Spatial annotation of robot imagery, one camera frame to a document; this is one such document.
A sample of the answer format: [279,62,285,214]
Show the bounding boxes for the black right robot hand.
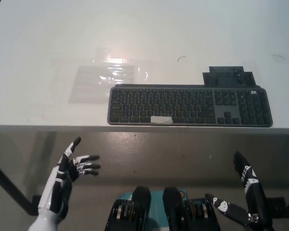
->
[204,151,267,226]

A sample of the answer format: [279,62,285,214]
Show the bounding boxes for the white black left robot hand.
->
[37,137,102,221]

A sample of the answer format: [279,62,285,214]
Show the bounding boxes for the dark grey full-size keyboard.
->
[107,83,274,128]

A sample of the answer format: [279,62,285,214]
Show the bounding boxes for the black ribbed robot body block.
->
[106,185,153,231]
[162,187,219,231]

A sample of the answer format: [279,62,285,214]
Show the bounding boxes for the black robot legs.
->
[115,190,189,224]

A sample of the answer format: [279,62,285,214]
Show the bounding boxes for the black slanted table leg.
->
[0,156,39,216]

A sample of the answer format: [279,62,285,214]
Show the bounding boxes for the clear plastic sheet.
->
[68,47,155,105]

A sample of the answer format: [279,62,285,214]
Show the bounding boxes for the white tape strip on spacebar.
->
[150,115,173,125]

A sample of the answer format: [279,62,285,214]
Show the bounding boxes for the black stepped flat plate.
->
[202,66,257,87]

